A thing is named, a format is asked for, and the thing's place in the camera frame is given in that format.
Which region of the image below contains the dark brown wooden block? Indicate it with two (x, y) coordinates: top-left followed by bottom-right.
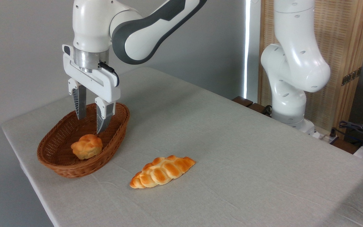
(232, 96), (254, 107)

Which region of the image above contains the black screen hinge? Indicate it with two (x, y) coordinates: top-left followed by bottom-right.
(342, 67), (362, 86)

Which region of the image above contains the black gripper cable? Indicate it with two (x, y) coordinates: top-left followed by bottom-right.
(98, 61), (120, 87)

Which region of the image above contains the brown oval wicker basket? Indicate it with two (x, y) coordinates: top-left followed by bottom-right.
(37, 102), (130, 178)

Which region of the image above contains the wooden folding screen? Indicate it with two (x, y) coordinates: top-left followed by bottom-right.
(259, 0), (363, 139)

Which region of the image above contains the long braided bread loaf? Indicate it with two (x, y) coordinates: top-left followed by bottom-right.
(130, 155), (196, 189)

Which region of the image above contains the small round knotted bread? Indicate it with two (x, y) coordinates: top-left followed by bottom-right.
(71, 134), (103, 160)

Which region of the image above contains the black cable bundle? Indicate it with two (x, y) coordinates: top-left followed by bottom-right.
(330, 121), (363, 149)

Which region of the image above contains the grey tablecloth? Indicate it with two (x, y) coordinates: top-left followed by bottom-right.
(1, 66), (363, 227)

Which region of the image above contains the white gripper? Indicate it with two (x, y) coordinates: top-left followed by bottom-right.
(62, 44), (121, 134)

